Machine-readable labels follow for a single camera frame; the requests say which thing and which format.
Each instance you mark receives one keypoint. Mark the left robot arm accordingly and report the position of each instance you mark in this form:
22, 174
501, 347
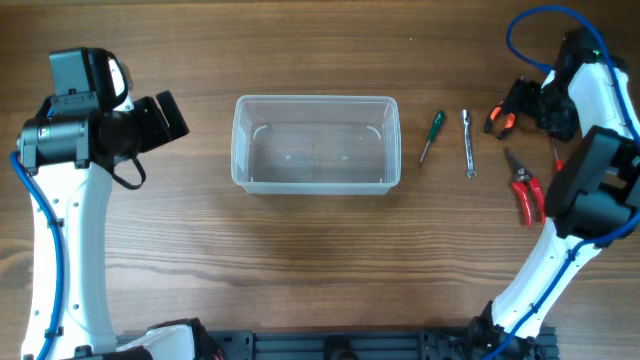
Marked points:
66, 156

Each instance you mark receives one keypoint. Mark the green handled screwdriver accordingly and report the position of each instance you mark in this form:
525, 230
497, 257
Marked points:
436, 125

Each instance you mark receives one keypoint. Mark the silver socket wrench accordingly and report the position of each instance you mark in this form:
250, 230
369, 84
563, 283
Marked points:
466, 121

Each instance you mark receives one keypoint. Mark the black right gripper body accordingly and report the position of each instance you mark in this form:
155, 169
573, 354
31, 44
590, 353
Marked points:
523, 100

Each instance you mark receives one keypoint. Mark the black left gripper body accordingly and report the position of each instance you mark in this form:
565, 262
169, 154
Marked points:
151, 120

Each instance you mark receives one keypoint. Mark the red black screwdriver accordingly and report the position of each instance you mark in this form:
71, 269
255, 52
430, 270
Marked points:
557, 161

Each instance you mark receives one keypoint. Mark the orange black needle-nose pliers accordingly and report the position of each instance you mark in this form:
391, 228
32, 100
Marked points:
500, 121

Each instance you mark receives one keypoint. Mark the clear plastic container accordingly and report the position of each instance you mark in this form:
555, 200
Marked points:
316, 144

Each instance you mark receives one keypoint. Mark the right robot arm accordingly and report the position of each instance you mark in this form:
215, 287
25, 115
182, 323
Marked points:
592, 201

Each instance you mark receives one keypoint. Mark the red handled snips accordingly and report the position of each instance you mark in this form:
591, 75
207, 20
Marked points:
526, 186

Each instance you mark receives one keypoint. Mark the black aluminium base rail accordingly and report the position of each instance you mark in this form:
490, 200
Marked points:
426, 344

